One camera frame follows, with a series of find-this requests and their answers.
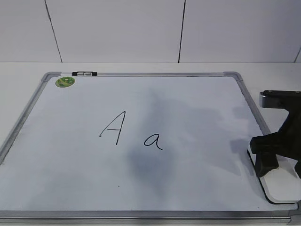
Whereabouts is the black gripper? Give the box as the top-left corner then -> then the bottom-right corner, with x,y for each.
249,90 -> 301,178

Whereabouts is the white board eraser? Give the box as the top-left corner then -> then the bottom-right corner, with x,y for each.
243,149 -> 301,205

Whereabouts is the black and silver marker pen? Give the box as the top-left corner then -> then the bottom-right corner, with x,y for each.
61,71 -> 97,77

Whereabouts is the round green magnet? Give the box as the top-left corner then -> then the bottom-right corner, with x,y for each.
55,77 -> 75,88

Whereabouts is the white board with aluminium frame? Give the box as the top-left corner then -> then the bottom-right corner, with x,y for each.
0,72 -> 301,225

